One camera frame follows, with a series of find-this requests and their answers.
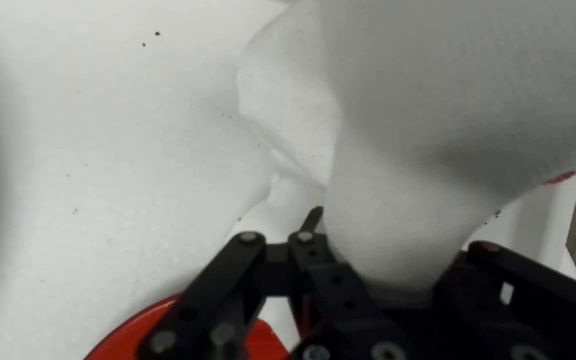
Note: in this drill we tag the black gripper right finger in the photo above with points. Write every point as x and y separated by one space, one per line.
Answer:
555 321

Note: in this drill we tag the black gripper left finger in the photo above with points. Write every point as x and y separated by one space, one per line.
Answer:
329 287

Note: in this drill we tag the white cloth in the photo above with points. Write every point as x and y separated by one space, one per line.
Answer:
434 100

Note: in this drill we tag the red plate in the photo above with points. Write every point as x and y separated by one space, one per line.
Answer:
124 341

